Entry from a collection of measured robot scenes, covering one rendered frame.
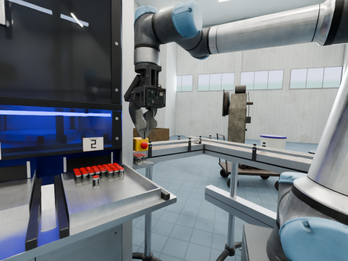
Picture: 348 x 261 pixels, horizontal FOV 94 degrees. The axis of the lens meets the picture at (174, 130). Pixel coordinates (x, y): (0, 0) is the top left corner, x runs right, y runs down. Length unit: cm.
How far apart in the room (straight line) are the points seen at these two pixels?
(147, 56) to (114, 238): 91
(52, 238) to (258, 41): 67
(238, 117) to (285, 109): 475
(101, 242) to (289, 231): 87
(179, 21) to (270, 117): 1013
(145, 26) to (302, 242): 55
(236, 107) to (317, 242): 603
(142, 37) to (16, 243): 55
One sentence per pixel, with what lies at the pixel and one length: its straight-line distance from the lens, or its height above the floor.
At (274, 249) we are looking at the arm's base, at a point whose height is 82.
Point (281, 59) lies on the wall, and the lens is 1104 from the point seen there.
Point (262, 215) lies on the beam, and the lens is 131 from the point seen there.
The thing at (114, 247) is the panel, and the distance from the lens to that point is 110.
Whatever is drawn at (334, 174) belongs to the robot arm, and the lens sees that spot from 35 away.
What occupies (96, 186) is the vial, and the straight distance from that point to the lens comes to 69.
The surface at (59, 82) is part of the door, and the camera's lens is 83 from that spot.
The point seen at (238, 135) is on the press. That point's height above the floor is 56.
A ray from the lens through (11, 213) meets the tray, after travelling 61.
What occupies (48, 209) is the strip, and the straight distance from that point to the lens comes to 63.
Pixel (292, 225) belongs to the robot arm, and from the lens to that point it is 35.
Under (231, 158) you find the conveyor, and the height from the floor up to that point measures 86.
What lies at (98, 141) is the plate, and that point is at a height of 103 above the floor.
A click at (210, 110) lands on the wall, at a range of 1027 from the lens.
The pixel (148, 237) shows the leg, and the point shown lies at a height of 29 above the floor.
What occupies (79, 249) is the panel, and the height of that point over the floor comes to 53.
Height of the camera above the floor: 115
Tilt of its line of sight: 5 degrees down
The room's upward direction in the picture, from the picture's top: 2 degrees clockwise
